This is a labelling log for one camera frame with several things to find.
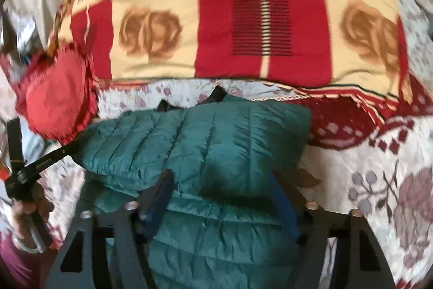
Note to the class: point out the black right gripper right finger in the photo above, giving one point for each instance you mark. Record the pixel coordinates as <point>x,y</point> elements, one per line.
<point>359,260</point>

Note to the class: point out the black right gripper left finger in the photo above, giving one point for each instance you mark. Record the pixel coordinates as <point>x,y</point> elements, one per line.
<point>109,250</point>

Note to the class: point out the green quilted puffer jacket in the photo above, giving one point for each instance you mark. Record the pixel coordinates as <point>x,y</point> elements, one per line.
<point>220,229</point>

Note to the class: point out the person's left hand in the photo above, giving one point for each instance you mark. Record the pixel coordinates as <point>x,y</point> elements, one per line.
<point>22,209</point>

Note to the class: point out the white maroon floral bedspread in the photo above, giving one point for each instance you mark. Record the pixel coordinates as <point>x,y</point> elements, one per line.
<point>385,171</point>

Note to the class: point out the red heart-shaped ruffled pillow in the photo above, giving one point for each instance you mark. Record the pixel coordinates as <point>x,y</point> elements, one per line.
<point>57,95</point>

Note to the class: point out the red cream rose blanket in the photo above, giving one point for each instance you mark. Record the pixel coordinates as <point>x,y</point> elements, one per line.
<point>353,47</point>

